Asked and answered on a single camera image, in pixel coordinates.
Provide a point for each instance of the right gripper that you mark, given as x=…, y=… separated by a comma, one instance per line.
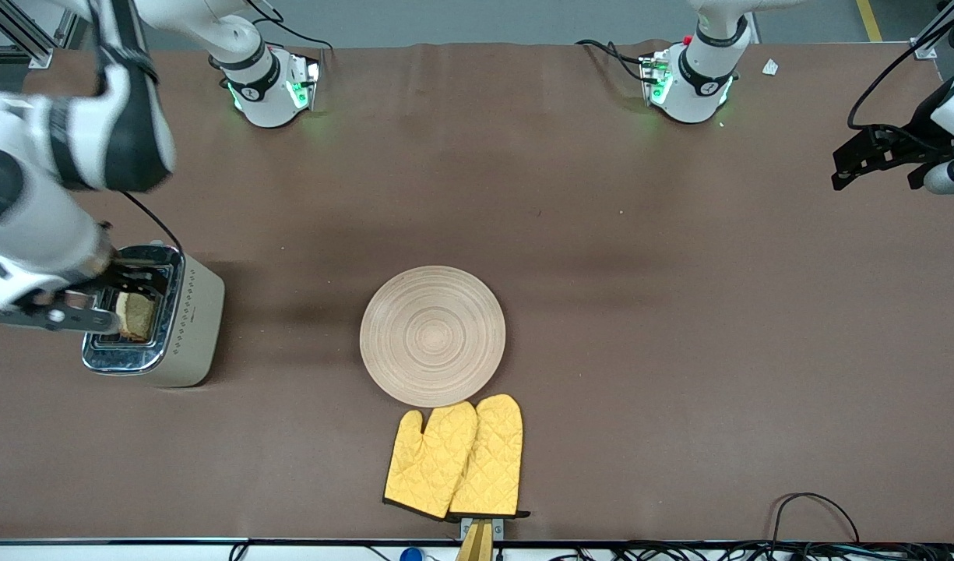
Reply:
x=123, y=274

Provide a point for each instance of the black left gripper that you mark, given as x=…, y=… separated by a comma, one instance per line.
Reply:
x=909, y=143

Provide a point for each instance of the brown bread slice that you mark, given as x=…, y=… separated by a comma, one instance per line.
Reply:
x=138, y=315

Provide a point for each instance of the round wooden plate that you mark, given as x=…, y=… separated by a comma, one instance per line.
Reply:
x=432, y=336

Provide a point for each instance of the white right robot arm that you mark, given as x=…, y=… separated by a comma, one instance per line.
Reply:
x=33, y=226

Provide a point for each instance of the chrome and beige toaster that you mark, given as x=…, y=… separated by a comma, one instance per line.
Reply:
x=196, y=327

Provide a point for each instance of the small white paper scrap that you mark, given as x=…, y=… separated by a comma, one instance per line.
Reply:
x=770, y=67

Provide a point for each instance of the brown table cover sheet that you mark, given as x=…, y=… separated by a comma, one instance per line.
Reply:
x=679, y=312

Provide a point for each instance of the yellow quilted oven mitt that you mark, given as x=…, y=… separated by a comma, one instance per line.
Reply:
x=492, y=452
x=430, y=460

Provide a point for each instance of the blue round cap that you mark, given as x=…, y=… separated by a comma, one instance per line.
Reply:
x=411, y=555

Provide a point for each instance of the aluminium frame profile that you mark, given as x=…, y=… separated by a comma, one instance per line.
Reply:
x=36, y=56
x=924, y=48

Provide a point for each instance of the white table edge rail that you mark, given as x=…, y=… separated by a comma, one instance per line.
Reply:
x=95, y=553

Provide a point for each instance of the metal clamp bracket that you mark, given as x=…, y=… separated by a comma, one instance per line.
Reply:
x=498, y=528

